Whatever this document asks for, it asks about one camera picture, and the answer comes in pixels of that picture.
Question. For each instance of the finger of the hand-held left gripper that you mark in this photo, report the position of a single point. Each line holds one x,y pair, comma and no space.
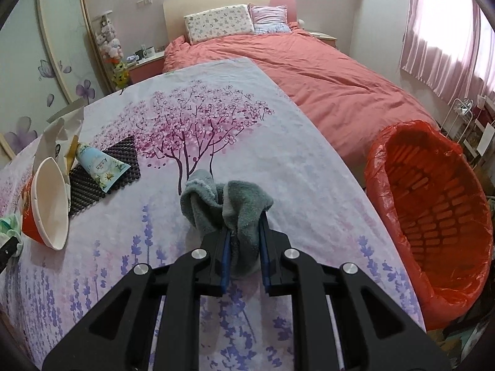
6,254

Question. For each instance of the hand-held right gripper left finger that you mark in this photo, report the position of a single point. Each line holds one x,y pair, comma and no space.
225,262

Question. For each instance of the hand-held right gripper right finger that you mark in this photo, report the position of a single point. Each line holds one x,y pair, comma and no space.
265,262

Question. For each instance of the pale green plastic bag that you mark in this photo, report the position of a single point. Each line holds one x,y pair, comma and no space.
9,227

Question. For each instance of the grey fleece cloth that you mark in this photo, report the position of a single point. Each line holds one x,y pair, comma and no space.
239,208

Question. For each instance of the orange laundry basket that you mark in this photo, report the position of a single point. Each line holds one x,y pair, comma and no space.
437,216

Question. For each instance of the red plastic laundry basket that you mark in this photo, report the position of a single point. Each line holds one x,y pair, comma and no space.
441,307

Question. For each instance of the red paper bowl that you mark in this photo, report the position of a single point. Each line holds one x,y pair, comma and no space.
48,201

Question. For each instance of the floral hand cream tube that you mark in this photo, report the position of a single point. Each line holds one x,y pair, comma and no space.
98,164

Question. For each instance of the white packaging wrapper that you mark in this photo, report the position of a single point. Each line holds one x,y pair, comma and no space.
64,123

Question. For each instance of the black bumpy rubber mat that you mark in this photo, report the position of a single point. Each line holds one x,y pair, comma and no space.
123,154

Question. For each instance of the floral printed bed sheet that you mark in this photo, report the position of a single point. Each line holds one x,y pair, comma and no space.
193,96

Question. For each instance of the pink and white nightstand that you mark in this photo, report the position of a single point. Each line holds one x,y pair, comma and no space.
147,67

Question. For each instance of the white mug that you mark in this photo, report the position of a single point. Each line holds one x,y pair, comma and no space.
149,50

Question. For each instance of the wooden nightstand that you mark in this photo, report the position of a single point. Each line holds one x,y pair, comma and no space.
323,39

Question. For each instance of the plush toy display tower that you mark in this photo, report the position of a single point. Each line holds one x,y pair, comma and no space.
110,46

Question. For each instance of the floral sliding door wardrobe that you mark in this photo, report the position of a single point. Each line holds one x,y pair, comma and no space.
65,27

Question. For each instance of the white floral pillow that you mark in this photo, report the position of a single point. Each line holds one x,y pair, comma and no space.
218,25

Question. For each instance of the small white round lamp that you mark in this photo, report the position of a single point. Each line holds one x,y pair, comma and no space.
303,23

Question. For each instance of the pink striped pillow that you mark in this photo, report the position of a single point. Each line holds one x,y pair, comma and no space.
268,17

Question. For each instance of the cream and pink headboard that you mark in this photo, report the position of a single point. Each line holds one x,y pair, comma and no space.
216,0

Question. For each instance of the pink curtain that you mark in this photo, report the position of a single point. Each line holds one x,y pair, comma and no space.
444,27

